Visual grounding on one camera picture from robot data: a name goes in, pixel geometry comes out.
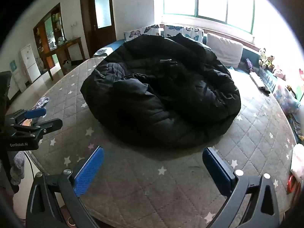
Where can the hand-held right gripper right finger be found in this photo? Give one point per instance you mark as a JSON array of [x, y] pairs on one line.
[[218, 171]]

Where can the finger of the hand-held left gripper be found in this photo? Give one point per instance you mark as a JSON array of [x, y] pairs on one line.
[[35, 113], [49, 125]]

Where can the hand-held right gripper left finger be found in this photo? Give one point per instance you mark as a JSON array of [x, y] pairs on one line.
[[89, 171]]

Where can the black puffer jacket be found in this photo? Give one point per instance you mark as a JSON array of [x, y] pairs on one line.
[[154, 87]]

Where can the grey patterned cloth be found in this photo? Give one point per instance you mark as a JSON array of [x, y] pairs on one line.
[[17, 168], [42, 102]]

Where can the white appliance with teal label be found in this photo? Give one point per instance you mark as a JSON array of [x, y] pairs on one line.
[[16, 76]]

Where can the white refrigerator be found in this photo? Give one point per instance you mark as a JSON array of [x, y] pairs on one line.
[[29, 63]]

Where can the grey star quilted mattress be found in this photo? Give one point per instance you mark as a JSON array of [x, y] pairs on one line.
[[142, 185]]

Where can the wooden desk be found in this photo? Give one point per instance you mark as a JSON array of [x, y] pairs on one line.
[[64, 45]]

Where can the white and pink bag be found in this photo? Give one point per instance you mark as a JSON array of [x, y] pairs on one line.
[[298, 161]]

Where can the wooden display cabinet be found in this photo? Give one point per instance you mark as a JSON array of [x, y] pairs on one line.
[[51, 30]]

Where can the blue bed sheet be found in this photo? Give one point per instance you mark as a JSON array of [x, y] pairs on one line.
[[111, 46]]

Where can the clear plastic toy bag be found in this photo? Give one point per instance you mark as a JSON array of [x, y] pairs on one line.
[[286, 97]]

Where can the purple toy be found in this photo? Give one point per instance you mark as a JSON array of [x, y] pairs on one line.
[[249, 64]]

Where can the dark wooden door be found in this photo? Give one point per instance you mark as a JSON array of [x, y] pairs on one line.
[[101, 21]]

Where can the pink plush toy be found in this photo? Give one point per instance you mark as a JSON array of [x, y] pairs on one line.
[[279, 73]]

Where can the brown bear plush toy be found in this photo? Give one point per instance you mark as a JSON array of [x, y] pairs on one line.
[[269, 63]]

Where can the white pillow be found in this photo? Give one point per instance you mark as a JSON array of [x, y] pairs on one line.
[[224, 48]]

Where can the white dog plush toy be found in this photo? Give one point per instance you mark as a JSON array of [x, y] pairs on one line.
[[263, 55]]

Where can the butterfly print pillow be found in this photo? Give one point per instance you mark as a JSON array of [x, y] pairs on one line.
[[180, 30], [139, 33]]

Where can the green framed window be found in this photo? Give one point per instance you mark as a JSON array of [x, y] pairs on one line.
[[209, 0]]

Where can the flower wall sticker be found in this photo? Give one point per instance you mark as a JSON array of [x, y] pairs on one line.
[[300, 87]]

